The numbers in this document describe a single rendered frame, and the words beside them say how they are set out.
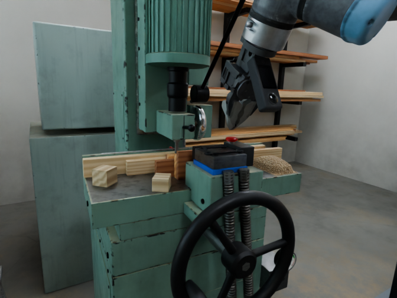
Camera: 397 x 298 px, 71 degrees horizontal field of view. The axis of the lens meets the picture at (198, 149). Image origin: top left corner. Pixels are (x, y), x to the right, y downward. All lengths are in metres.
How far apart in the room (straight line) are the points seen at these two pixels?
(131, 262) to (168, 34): 0.55
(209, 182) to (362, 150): 3.65
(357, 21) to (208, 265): 0.64
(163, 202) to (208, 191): 0.12
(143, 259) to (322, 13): 0.62
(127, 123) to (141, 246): 0.42
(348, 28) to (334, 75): 3.86
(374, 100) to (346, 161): 0.87
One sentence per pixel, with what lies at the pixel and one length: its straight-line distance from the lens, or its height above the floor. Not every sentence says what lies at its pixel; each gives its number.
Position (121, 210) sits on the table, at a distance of 0.64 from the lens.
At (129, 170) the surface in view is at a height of 0.91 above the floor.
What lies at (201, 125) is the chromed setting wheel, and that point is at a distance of 0.92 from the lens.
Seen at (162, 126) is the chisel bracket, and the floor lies 1.03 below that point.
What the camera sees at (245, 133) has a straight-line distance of 3.35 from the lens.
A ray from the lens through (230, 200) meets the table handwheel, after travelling 0.51.
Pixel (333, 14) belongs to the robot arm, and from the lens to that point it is 0.52.
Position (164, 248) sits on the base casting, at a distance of 0.72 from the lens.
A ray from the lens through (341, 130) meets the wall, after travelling 4.29.
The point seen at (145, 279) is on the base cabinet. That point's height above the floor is 0.68.
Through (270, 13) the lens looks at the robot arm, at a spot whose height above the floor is 1.28.
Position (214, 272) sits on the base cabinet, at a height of 0.65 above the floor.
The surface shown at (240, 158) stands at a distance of 0.62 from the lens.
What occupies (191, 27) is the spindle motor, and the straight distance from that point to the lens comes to 0.74.
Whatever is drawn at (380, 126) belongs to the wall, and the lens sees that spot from 4.04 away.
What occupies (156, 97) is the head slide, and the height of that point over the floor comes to 1.11.
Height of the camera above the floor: 1.14
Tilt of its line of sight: 13 degrees down
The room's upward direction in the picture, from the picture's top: 2 degrees clockwise
